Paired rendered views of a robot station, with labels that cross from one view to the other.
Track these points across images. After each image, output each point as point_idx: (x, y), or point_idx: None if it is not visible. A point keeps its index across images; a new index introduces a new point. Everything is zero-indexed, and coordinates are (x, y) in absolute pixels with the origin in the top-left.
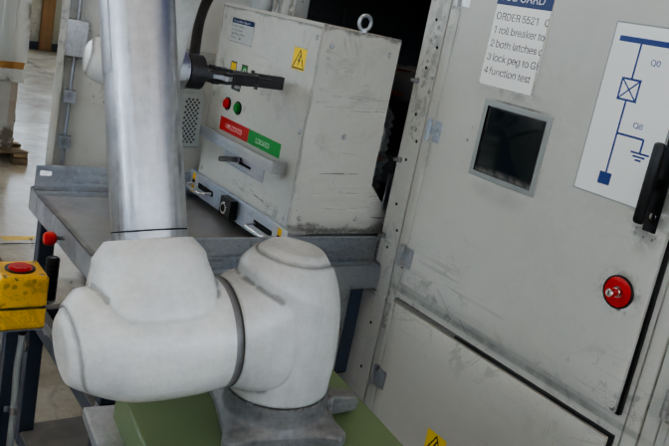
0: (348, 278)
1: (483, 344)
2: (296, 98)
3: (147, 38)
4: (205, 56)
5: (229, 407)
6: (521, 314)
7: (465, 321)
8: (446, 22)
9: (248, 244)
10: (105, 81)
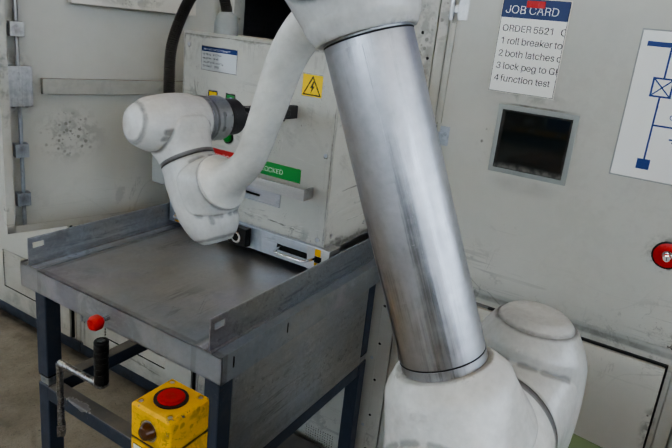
0: (373, 276)
1: None
2: (314, 124)
3: (429, 133)
4: (155, 84)
5: None
6: (563, 283)
7: (501, 294)
8: (435, 34)
9: (307, 276)
10: (380, 194)
